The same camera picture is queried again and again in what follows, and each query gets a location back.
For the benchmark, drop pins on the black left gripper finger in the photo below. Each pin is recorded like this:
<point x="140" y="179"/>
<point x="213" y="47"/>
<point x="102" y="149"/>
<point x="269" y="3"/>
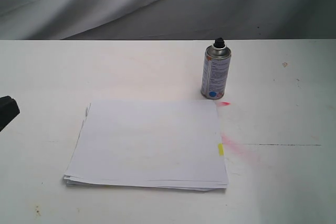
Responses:
<point x="8" y="111"/>

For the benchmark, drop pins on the grey backdrop cloth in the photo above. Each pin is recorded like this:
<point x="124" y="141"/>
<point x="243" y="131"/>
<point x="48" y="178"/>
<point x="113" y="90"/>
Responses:
<point x="166" y="19"/>

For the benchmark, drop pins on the spray paint can colourful dots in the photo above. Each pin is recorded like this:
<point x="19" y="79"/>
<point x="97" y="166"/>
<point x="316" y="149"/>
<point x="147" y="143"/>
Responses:
<point x="215" y="70"/>

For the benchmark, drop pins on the white paper stack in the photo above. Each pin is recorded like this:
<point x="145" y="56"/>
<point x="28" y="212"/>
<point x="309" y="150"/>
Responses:
<point x="159" y="144"/>

